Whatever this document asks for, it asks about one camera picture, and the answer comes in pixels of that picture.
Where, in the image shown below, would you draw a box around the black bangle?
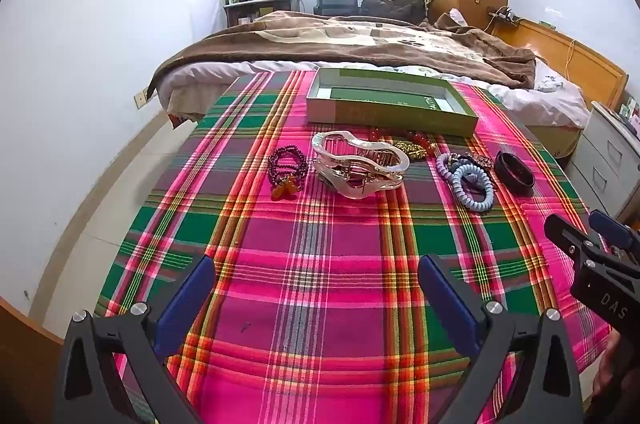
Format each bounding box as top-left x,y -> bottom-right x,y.
494,151 -> 536,195

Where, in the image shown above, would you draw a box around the light blue spiral hair tie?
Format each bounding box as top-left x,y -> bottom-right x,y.
451,164 -> 497,213

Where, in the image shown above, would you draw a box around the small desk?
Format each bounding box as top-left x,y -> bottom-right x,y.
223,0 -> 301,27

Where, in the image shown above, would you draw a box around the grey nightstand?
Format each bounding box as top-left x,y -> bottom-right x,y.
567,100 -> 640,217

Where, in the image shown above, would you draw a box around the boxes on nightstand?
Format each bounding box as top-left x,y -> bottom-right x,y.
617,99 -> 640,123

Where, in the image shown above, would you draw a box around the wooden headboard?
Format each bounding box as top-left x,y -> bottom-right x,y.
492,18 -> 630,110

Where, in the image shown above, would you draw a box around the wooden furniture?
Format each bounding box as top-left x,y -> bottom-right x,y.
0,296 -> 66,424

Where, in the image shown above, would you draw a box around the gold chain bracelet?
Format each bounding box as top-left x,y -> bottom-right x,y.
395,143 -> 427,162

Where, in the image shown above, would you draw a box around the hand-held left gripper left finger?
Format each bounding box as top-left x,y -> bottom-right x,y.
55,254 -> 216,424

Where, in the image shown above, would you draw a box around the lavender spiral hair tie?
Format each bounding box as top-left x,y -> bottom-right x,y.
436,152 -> 467,191

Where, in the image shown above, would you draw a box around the red bead bracelet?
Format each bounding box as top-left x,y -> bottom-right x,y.
369,128 -> 436,156

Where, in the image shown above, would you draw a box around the brown plush blanket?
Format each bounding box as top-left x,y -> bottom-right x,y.
152,10 -> 538,100

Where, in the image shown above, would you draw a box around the pink green plaid cloth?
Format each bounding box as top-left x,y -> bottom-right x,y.
92,69 -> 621,424

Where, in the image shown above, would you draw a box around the green cardboard box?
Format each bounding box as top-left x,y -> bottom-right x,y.
305,68 -> 481,139

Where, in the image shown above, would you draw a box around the pearl white hair claw clip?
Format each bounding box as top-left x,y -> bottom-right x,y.
311,130 -> 411,201

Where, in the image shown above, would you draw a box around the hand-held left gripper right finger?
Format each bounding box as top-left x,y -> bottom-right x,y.
418,254 -> 586,424

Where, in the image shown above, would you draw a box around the white floral bed sheet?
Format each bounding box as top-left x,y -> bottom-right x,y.
160,59 -> 591,130

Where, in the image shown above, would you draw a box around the power strip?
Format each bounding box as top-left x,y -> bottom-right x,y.
487,6 -> 521,25

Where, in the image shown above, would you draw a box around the purple bead bracelet amber pendants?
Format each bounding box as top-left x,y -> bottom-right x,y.
268,145 -> 308,201

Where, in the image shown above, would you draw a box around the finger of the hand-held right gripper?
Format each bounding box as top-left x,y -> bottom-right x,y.
588,210 -> 640,257
544,214 -> 603,270

